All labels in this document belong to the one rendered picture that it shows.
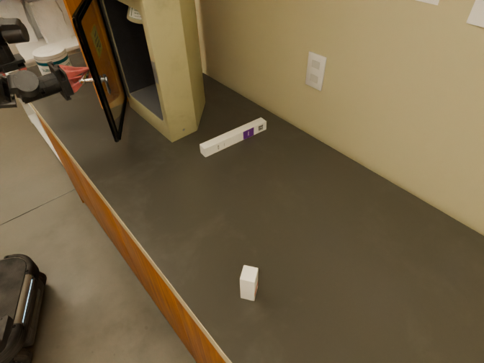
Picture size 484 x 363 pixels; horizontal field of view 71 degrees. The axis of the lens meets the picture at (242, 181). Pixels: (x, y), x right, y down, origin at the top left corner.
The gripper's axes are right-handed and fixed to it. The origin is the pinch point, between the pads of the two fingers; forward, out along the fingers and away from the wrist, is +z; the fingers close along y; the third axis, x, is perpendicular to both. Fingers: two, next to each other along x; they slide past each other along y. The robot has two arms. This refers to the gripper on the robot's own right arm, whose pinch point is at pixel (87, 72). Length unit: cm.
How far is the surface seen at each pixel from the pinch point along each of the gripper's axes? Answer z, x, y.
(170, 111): 17.2, -16.1, -14.0
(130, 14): 17.3, -2.2, 13.3
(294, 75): 59, -33, -9
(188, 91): 25.2, -16.1, -9.3
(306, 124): 59, -41, -25
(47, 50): 2, 57, -11
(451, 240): 48, -101, -26
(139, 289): -13, 0, -120
